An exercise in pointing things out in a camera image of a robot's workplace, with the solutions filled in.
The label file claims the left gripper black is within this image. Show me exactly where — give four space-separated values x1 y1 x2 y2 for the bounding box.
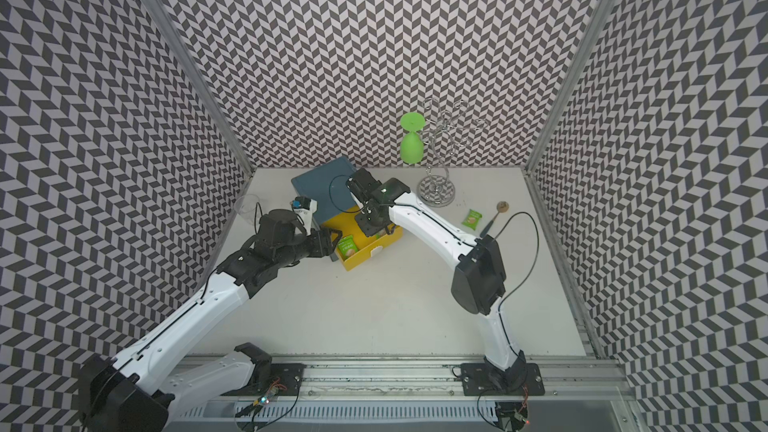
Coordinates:
276 227 343 269

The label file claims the green cookie packet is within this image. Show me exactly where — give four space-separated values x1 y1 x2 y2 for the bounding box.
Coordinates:
338 235 359 260
462 209 483 231

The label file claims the yellow top drawer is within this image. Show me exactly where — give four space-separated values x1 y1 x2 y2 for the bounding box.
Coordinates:
322 209 403 271

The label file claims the teal drawer cabinet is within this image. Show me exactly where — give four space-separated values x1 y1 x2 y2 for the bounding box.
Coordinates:
291 156 358 225

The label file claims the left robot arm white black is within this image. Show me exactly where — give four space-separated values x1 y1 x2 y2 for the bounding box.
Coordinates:
77 209 343 431

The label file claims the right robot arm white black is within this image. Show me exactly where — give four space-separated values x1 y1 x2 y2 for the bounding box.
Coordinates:
346 169 527 382

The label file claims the clear plastic cup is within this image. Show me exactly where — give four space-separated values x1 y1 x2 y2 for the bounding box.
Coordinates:
234 194 260 225

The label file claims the green plastic wine glass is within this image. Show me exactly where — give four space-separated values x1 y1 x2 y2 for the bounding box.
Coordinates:
400 112 426 165

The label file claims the left base wiring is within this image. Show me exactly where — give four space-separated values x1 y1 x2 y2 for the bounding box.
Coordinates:
235 379 301 432

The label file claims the base wiring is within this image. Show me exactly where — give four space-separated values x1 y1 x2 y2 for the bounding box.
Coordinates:
476 386 532 432
235 379 301 432

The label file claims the right base wiring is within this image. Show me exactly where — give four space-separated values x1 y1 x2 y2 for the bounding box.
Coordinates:
476 386 532 432

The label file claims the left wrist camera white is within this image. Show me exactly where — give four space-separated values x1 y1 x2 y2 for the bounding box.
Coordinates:
291 196 317 236

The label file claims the chrome wire glass rack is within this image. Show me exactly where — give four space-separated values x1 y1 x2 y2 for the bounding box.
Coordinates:
417 99 487 208

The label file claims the wooden spoon teal handle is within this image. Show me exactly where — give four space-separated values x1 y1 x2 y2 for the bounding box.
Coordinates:
479 201 509 237

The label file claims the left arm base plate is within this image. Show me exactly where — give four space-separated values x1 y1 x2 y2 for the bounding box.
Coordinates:
235 363 306 396

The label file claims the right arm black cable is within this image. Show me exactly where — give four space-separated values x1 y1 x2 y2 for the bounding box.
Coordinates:
491 211 541 337

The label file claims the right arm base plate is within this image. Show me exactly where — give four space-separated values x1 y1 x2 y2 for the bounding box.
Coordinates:
459 362 545 397

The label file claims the aluminium front rail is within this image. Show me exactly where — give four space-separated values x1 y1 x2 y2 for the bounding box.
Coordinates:
272 355 635 401

